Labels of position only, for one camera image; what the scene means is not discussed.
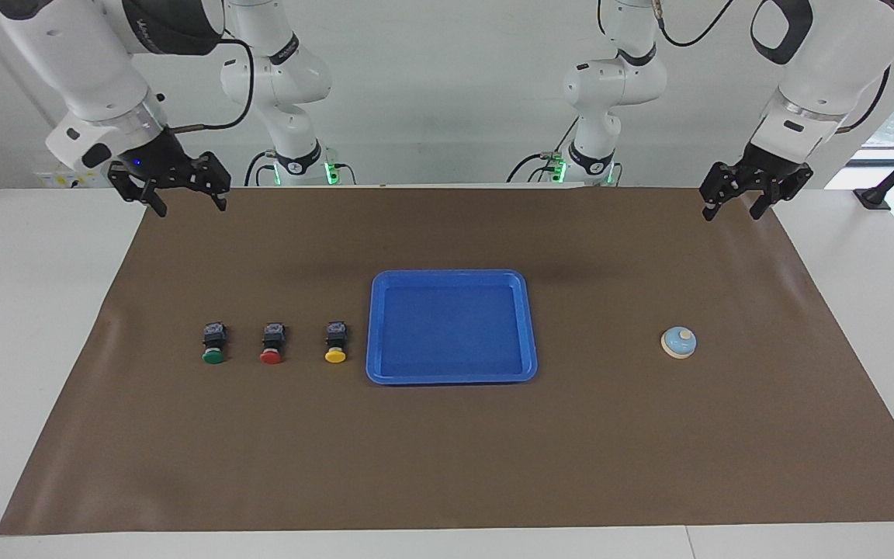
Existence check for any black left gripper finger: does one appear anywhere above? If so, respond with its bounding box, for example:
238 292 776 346
698 161 747 223
749 166 815 221

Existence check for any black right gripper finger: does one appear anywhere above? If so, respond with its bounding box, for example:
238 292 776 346
109 161 169 219
196 151 233 213

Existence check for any light blue desk bell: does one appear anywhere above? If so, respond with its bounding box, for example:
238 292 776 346
660 325 698 361

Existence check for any green mushroom push button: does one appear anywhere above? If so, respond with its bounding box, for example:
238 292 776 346
201 321 228 366

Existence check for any red mushroom push button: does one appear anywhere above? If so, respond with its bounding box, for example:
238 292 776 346
259 321 288 365

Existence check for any yellow mushroom push button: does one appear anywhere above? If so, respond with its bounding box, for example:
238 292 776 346
324 321 349 364

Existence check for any blue plastic tray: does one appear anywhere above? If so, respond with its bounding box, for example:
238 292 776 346
366 269 539 386

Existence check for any brown table mat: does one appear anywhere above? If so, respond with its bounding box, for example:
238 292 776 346
0 185 894 536

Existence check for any black base cable bundle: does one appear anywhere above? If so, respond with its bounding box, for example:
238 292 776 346
243 149 278 188
504 116 580 186

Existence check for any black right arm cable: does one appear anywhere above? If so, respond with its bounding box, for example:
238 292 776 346
168 37 255 133

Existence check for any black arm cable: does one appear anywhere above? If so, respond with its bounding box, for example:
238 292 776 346
168 37 255 133
653 0 892 134

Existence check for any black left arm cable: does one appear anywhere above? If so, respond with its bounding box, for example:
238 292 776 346
653 0 892 134

